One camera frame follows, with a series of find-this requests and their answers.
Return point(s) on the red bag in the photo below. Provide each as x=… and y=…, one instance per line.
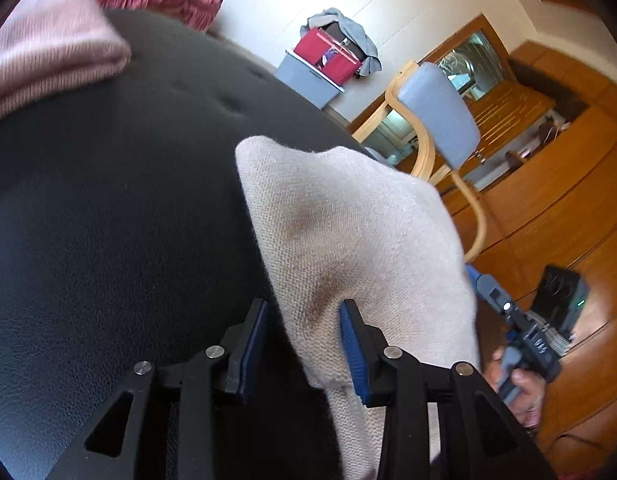
x=328, y=55

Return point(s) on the grey cloth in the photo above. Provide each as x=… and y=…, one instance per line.
x=358, y=35

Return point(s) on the black leather ottoman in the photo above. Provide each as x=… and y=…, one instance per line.
x=113, y=210

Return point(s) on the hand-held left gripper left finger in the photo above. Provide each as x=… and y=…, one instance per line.
x=251, y=355

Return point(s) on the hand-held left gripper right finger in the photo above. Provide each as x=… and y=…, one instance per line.
x=356, y=365

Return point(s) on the beige knit sweater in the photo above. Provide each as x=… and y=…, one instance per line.
x=348, y=235

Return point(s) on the pink folded sweater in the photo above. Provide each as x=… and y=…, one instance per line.
x=48, y=50

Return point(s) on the glass panel door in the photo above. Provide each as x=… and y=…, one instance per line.
x=463, y=57

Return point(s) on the grey upholstered wooden armchair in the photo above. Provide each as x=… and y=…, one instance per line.
x=438, y=110

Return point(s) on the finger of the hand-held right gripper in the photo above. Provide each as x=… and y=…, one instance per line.
x=473, y=280

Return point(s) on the wooden cabinet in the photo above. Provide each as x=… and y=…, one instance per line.
x=563, y=200

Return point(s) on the pale blue storage box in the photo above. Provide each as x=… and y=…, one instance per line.
x=303, y=77

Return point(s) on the wooden door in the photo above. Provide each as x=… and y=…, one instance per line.
x=508, y=115

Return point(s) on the person's right hand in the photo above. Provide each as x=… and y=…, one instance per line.
x=531, y=395

